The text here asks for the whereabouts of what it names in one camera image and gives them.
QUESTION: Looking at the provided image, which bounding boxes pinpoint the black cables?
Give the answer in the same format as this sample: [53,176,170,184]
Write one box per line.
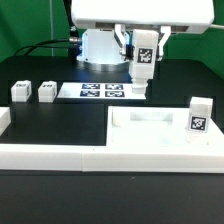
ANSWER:
[13,37,83,57]

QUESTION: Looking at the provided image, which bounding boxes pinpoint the white U-shaped fence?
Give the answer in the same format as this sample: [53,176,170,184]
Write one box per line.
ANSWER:
[0,106,224,174]

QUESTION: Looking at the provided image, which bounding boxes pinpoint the white square tabletop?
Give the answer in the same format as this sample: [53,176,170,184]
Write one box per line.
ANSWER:
[106,106,223,148]

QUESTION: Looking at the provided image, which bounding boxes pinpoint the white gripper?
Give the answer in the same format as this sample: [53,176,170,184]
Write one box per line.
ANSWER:
[71,0,214,61]

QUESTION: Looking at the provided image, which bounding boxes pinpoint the white marker sheet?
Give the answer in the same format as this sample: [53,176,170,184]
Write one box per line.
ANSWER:
[58,82,145,100]

